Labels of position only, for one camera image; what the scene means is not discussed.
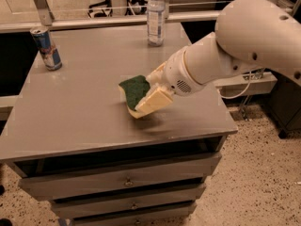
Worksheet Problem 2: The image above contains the grey drawer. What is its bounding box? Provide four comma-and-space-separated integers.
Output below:
19, 153, 221, 201
52, 179, 205, 218
72, 202, 197, 226

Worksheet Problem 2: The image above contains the green and yellow sponge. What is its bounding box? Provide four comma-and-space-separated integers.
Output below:
119, 75, 151, 119

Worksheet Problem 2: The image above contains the bottom grey drawer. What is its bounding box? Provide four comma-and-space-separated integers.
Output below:
72, 202, 197, 226

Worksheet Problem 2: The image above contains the blue and silver drink can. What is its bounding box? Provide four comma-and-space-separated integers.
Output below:
30, 26, 62, 71

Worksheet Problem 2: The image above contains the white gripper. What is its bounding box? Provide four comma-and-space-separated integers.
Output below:
135, 46, 204, 114

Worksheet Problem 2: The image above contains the grey drawer cabinet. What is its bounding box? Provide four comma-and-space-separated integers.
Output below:
0, 22, 239, 226

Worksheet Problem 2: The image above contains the dark rolling cart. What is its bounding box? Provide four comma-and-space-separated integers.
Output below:
267, 73, 301, 138

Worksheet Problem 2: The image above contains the top grey drawer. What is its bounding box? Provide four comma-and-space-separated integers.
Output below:
19, 153, 221, 201

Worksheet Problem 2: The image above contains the middle grey drawer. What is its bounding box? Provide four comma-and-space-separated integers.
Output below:
52, 179, 205, 218

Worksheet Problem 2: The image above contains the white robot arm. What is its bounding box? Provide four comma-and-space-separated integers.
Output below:
135, 0, 301, 114

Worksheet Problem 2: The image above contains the white cable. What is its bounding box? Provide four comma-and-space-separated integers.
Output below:
219, 71, 254, 100

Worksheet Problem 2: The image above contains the clear plastic water bottle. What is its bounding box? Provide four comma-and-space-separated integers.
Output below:
147, 0, 166, 46

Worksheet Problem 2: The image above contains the metal railing frame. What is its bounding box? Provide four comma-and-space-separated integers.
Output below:
0, 0, 301, 35

